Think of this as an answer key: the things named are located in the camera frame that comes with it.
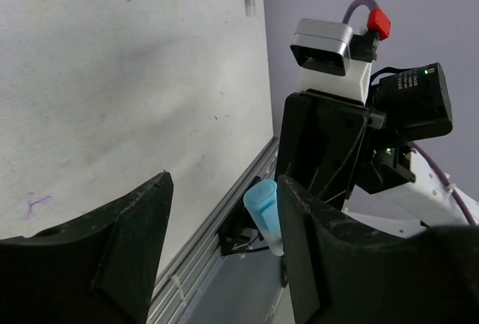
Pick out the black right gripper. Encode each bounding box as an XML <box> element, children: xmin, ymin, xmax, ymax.
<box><xmin>275</xmin><ymin>63</ymin><xmax>453</xmax><ymax>210</ymax></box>

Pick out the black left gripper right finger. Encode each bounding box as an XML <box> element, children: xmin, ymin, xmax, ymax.
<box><xmin>278</xmin><ymin>176</ymin><xmax>478</xmax><ymax>323</ymax></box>

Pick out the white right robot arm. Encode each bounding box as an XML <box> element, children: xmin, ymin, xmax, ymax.
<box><xmin>276</xmin><ymin>61</ymin><xmax>478</xmax><ymax>227</ymax></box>

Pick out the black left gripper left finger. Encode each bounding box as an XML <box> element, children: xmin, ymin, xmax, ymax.
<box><xmin>1</xmin><ymin>172</ymin><xmax>174</xmax><ymax>323</ymax></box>

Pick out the light blue highlighter cap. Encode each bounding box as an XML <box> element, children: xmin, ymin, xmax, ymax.
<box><xmin>243</xmin><ymin>179</ymin><xmax>284</xmax><ymax>257</ymax></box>

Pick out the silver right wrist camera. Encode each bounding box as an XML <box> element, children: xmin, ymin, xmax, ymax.
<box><xmin>290</xmin><ymin>19</ymin><xmax>353</xmax><ymax>76</ymax></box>

